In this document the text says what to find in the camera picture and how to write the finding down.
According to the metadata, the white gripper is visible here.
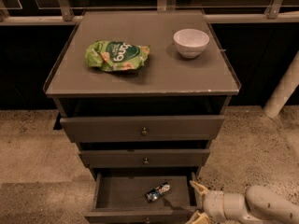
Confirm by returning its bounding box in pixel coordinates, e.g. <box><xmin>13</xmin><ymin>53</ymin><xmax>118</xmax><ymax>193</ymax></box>
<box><xmin>186</xmin><ymin>180</ymin><xmax>247</xmax><ymax>224</ymax></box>

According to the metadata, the blue silver redbull can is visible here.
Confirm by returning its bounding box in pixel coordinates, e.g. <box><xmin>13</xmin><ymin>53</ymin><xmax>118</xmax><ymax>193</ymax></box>
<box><xmin>145</xmin><ymin>182</ymin><xmax>171</xmax><ymax>203</ymax></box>

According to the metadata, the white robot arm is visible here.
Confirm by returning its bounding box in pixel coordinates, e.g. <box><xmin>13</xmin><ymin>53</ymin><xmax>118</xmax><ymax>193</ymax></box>
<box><xmin>192</xmin><ymin>105</ymin><xmax>299</xmax><ymax>224</ymax></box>

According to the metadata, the grey middle drawer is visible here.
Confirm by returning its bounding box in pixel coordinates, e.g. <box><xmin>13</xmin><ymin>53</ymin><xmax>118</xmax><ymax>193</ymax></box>
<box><xmin>79</xmin><ymin>149</ymin><xmax>209</xmax><ymax>168</ymax></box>

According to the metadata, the grey drawer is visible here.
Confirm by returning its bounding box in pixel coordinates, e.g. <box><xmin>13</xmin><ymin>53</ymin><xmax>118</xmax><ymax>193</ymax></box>
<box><xmin>85</xmin><ymin>172</ymin><xmax>201</xmax><ymax>224</ymax></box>
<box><xmin>61</xmin><ymin>115</ymin><xmax>224</xmax><ymax>143</ymax></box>
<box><xmin>79</xmin><ymin>149</ymin><xmax>209</xmax><ymax>168</ymax></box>

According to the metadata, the grey bottom drawer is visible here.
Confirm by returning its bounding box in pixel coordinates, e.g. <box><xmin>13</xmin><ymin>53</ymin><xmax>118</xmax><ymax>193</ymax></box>
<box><xmin>85</xmin><ymin>172</ymin><xmax>201</xmax><ymax>224</ymax></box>

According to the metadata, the grey drawer cabinet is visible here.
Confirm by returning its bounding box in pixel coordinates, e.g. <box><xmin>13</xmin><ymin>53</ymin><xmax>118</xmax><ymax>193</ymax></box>
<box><xmin>42</xmin><ymin>10</ymin><xmax>242</xmax><ymax>224</ymax></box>

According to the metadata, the brass top drawer knob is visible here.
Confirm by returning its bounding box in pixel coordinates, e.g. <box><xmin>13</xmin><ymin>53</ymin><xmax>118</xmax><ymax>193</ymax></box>
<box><xmin>141</xmin><ymin>127</ymin><xmax>149</xmax><ymax>136</ymax></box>

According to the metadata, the grey top drawer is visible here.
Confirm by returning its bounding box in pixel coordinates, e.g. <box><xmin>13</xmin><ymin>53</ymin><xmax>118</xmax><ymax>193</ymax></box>
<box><xmin>61</xmin><ymin>115</ymin><xmax>224</xmax><ymax>143</ymax></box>

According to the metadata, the white ceramic bowl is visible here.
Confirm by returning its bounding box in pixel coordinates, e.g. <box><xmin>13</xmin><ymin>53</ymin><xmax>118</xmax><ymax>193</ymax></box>
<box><xmin>173</xmin><ymin>29</ymin><xmax>209</xmax><ymax>59</ymax></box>

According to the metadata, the green snack bag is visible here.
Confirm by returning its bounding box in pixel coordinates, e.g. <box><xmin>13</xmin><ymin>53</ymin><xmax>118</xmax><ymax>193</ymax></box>
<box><xmin>85</xmin><ymin>41</ymin><xmax>150</xmax><ymax>73</ymax></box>

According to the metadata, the metal railing frame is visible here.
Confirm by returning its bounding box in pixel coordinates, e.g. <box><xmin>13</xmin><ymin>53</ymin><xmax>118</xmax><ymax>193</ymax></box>
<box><xmin>0</xmin><ymin>0</ymin><xmax>299</xmax><ymax>25</ymax></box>

